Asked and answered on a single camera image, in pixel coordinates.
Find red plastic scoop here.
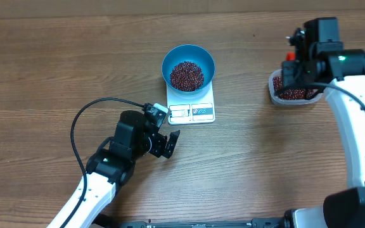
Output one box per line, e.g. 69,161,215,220
286,52,296,61

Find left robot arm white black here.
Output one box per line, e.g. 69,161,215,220
48,103,180,227

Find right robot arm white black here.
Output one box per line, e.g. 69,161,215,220
274,17,365,227

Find white digital kitchen scale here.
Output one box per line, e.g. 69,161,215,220
166,83,216,125

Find red beans in bowl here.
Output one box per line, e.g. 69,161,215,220
170,61,205,92

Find blue bowl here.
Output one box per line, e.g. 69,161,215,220
161,44,216,95

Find red beans in container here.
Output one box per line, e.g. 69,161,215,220
272,76,315,100

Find clear plastic container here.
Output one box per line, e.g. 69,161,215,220
268,70,323,106

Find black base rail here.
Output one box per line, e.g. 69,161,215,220
89,214,293,228

